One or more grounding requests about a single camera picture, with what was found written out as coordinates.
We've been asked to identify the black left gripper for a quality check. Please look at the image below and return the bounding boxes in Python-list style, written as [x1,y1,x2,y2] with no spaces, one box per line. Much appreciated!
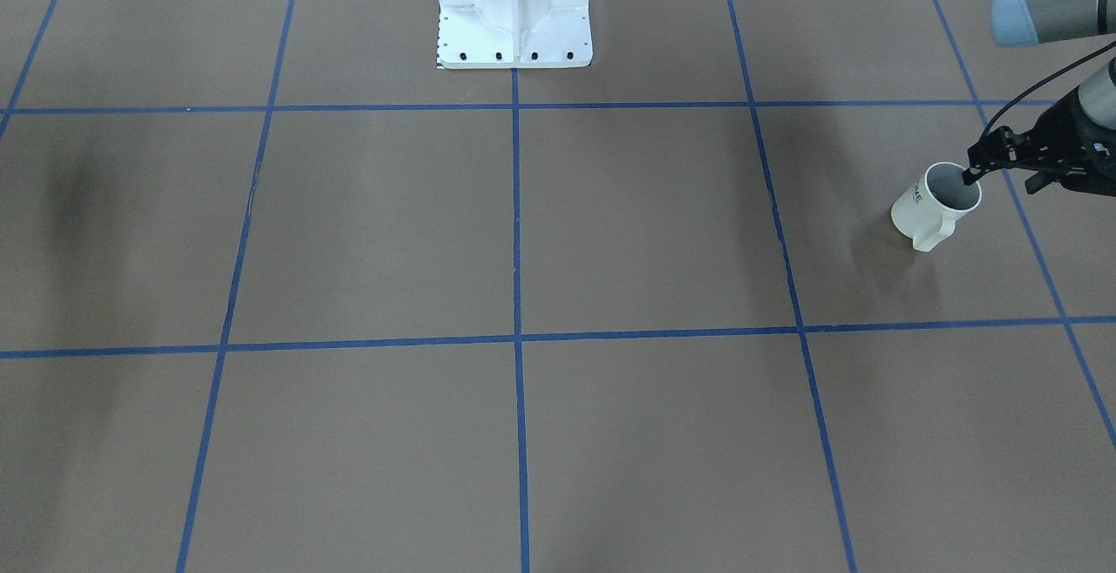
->
[962,99,1115,198]

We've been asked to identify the white ribbed mug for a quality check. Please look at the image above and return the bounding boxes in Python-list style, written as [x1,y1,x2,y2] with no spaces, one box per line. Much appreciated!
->
[889,162,982,254]

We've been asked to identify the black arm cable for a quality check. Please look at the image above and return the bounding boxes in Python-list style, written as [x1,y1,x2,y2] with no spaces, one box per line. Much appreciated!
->
[978,37,1116,142]

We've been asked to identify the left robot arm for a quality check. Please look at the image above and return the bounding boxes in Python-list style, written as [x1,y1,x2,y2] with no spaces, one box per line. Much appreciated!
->
[962,0,1115,195]

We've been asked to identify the white camera stand pedestal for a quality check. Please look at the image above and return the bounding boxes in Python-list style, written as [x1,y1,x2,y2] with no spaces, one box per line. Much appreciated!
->
[436,0,594,70]

